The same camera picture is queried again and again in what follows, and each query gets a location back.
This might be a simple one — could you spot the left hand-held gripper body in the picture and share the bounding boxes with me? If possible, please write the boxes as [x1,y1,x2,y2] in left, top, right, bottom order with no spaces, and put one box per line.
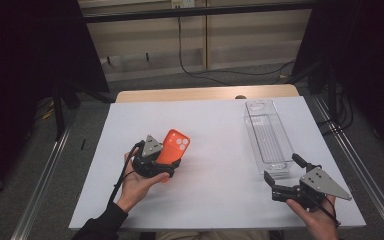
[131,134,182,179]

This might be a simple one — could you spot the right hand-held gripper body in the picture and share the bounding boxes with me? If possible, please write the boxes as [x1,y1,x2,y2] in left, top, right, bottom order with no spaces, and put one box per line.
[271,164,353,212]

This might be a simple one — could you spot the orange phone case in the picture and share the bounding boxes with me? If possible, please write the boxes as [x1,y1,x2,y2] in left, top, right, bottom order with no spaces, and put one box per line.
[155,128,192,184]

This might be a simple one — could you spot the person's left hand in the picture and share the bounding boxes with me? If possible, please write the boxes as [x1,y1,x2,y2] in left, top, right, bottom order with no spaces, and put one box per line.
[115,151,171,215]

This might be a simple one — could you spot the person's right hand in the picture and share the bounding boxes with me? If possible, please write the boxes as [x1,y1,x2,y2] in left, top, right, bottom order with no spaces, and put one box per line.
[285,194,342,240]

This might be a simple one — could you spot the clear plastic box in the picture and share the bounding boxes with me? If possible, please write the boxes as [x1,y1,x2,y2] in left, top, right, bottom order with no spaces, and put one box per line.
[243,98,295,178]

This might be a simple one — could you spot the wooden table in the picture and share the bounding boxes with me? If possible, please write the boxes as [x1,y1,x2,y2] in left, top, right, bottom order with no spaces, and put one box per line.
[115,83,300,104]

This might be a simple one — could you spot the black metal stand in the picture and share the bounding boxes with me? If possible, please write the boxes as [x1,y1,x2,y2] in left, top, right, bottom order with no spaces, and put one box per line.
[51,78,81,141]

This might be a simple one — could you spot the black curtain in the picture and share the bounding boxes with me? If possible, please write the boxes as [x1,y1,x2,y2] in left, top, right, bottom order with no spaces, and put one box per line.
[291,0,384,161]
[0,0,111,209]

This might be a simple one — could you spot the black horizontal bar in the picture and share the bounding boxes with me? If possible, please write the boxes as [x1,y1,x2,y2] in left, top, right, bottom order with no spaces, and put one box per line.
[83,2,318,24]

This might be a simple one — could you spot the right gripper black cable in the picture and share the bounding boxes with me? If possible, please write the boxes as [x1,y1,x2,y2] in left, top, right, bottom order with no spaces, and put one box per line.
[308,190,341,229]

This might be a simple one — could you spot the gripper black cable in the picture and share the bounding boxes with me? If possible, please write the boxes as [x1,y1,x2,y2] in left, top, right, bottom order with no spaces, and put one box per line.
[308,190,341,229]
[107,140,147,208]

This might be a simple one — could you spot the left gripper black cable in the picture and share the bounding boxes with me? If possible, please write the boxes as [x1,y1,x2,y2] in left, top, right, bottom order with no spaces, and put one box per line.
[107,140,147,208]

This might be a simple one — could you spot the aluminium floor rail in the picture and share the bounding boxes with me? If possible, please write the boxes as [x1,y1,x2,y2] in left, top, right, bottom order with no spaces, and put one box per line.
[311,94,384,240]
[10,124,74,240]

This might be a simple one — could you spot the bundle of black cables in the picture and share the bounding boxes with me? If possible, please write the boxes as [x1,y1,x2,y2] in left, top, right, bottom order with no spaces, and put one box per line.
[316,84,355,136]

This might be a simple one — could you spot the long black floor cable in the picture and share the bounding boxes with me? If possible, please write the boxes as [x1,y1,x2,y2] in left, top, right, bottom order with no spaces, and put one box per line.
[177,16,297,87]

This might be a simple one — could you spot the white wall socket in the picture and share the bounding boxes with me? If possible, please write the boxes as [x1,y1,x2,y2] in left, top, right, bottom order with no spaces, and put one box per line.
[171,0,196,9]

